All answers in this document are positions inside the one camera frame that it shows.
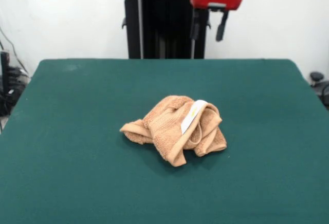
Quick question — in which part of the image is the black cable bundle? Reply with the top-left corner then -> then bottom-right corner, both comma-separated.
0,66 -> 32,117

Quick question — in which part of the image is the tan terry towel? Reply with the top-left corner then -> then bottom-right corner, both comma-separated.
119,95 -> 228,168

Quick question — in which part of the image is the dark green table cloth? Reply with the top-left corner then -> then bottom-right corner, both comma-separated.
0,59 -> 329,224

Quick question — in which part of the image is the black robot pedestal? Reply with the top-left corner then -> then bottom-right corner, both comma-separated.
114,0 -> 211,60

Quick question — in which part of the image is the black office chair base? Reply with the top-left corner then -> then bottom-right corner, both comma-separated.
309,71 -> 329,109

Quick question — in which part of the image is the grey wall cable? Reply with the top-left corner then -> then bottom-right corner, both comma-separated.
0,26 -> 29,74

